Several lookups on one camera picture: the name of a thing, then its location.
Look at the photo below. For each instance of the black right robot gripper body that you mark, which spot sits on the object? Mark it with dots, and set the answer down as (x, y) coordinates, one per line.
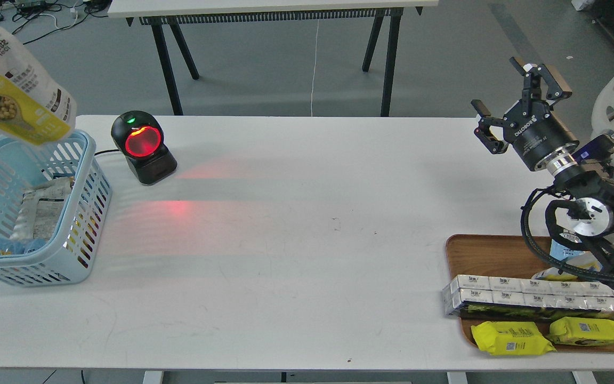
(539, 138)

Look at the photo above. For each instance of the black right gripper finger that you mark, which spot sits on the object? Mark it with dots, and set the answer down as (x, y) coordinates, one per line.
(541, 83)
(485, 122)

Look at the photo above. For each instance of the yellow white snack pouch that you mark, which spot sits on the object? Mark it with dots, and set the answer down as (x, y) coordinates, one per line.
(34, 107)

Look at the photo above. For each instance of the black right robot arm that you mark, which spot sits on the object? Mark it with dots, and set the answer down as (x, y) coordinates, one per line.
(581, 216)

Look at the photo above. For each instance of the light blue plastic basket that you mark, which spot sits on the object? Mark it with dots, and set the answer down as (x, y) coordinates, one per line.
(68, 256)

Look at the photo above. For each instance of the white snack bag in basket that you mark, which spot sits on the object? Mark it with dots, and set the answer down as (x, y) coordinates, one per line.
(41, 209)

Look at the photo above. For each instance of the blue snack bag in basket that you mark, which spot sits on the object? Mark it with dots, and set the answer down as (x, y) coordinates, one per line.
(12, 247)

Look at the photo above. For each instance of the white boxed snack multipack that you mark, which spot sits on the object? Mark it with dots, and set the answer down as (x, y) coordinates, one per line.
(507, 298)

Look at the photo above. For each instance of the yellow snack pack left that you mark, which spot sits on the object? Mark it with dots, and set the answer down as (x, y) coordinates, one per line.
(511, 339)

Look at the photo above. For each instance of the yellow snack pack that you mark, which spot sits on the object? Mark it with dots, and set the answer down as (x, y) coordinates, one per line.
(584, 332)
(511, 339)

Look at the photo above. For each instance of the yellow snack pack right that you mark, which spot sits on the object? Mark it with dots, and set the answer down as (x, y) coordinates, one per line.
(584, 332)

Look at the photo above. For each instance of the brown wooden tray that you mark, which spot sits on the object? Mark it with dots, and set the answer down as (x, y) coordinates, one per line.
(503, 256)

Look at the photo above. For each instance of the black barcode scanner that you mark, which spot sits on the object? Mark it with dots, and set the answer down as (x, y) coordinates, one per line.
(140, 138)

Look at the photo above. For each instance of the white background table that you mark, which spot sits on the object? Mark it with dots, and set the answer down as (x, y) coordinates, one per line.
(158, 14)

